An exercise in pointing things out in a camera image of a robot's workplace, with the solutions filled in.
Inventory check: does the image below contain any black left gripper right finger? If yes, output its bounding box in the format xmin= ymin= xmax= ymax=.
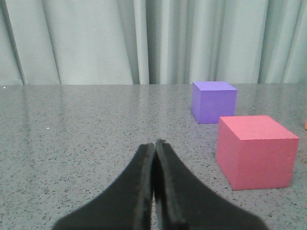
xmin=155 ymin=139 xmax=268 ymax=230

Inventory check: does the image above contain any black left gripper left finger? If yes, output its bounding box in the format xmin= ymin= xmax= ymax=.
xmin=53 ymin=144 xmax=155 ymax=230

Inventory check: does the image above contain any grey-green curtain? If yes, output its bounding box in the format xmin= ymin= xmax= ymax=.
xmin=0 ymin=0 xmax=307 ymax=85

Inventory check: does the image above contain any pink foam cube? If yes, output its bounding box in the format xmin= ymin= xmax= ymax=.
xmin=216 ymin=115 xmax=299 ymax=190

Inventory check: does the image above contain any purple foam cube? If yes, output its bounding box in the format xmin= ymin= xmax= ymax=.
xmin=191 ymin=81 xmax=237 ymax=124

